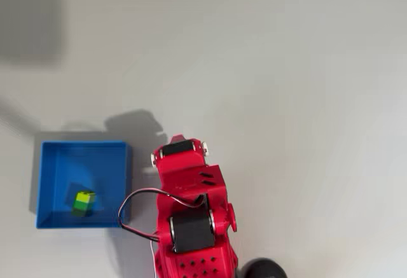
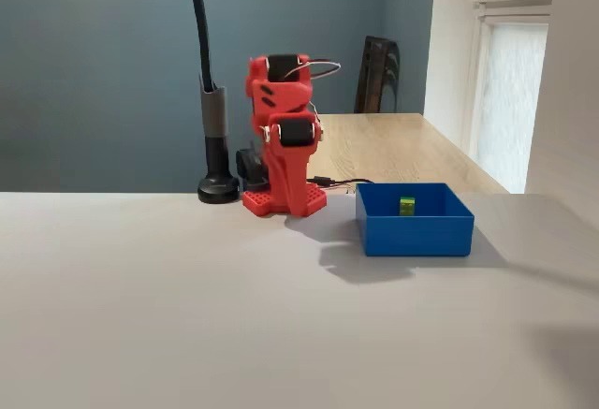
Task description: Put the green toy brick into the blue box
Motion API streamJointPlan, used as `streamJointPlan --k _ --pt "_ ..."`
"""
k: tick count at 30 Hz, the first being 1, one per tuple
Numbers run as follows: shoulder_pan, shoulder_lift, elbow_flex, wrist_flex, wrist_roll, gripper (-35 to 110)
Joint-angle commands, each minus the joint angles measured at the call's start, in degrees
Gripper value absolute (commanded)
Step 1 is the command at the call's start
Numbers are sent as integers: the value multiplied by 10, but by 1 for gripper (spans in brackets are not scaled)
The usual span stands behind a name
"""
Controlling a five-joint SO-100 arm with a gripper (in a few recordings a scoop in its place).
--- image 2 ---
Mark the blue square tray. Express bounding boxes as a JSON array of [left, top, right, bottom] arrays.
[[355, 182, 475, 258]]

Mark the black table clamp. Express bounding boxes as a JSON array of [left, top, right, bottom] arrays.
[[235, 145, 269, 191]]

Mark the light wooden table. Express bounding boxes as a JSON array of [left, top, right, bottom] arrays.
[[306, 112, 510, 196]]

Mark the dark wooden chair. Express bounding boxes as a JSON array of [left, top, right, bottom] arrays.
[[353, 35, 401, 115]]

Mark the white framed window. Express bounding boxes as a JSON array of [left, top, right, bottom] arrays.
[[465, 0, 554, 184]]

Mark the black power cable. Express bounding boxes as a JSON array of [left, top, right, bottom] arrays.
[[312, 175, 375, 195]]

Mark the black red servo cable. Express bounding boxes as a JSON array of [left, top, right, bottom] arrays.
[[284, 58, 343, 81]]

